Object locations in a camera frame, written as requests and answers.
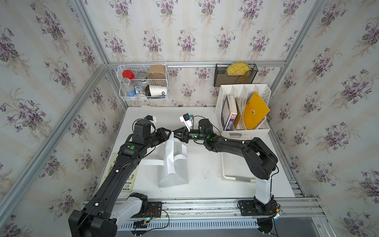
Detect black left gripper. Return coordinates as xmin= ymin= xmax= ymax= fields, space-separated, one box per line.
xmin=144 ymin=127 xmax=174 ymax=150

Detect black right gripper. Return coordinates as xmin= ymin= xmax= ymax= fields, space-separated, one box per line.
xmin=171 ymin=126 xmax=207 ymax=145

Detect white insulated delivery bag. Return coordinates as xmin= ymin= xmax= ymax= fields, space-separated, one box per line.
xmin=140 ymin=134 xmax=189 ymax=188

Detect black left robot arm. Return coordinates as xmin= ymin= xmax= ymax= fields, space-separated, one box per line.
xmin=68 ymin=119 xmax=171 ymax=237

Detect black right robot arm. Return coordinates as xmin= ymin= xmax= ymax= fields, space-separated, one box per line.
xmin=172 ymin=118 xmax=279 ymax=204

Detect purple white book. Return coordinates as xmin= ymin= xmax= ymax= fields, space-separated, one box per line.
xmin=221 ymin=94 xmax=238 ymax=131

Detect beige papers in organizer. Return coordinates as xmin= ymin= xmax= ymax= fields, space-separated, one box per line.
xmin=235 ymin=86 xmax=248 ymax=130

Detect white plastic file organizer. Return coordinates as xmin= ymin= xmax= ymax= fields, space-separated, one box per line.
xmin=216 ymin=84 xmax=271 ymax=140

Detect white black cylinder can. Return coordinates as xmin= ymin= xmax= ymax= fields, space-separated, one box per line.
xmin=146 ymin=85 xmax=167 ymax=97

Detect clear plastic bottle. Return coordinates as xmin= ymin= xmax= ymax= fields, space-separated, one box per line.
xmin=120 ymin=78 xmax=136 ymax=97

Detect white perforated plastic tray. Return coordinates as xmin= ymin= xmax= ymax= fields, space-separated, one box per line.
xmin=222 ymin=153 xmax=256 ymax=183

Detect green printed booklet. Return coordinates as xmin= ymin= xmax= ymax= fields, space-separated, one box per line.
xmin=98 ymin=153 xmax=138 ymax=193

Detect yellow folder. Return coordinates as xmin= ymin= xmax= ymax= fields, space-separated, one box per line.
xmin=243 ymin=92 xmax=270 ymax=130

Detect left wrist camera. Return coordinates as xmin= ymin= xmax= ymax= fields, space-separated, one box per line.
xmin=144 ymin=115 xmax=157 ymax=125

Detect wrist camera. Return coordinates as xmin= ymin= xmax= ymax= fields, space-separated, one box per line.
xmin=180 ymin=113 xmax=193 ymax=132
xmin=144 ymin=115 xmax=157 ymax=125

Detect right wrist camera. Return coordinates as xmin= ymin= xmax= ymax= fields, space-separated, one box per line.
xmin=180 ymin=113 xmax=193 ymax=132

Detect white wire wall basket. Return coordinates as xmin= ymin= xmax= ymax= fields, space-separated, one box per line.
xmin=116 ymin=63 xmax=169 ymax=101

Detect black mesh wall holder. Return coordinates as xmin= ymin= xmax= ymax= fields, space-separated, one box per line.
xmin=213 ymin=64 xmax=258 ymax=87

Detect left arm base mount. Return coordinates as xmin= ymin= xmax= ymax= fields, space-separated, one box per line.
xmin=128 ymin=193 xmax=163 ymax=218

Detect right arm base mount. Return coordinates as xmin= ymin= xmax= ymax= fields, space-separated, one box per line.
xmin=237 ymin=197 xmax=280 ymax=217

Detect aluminium rail frame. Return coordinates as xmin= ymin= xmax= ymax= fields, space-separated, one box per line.
xmin=76 ymin=197 xmax=329 ymax=222

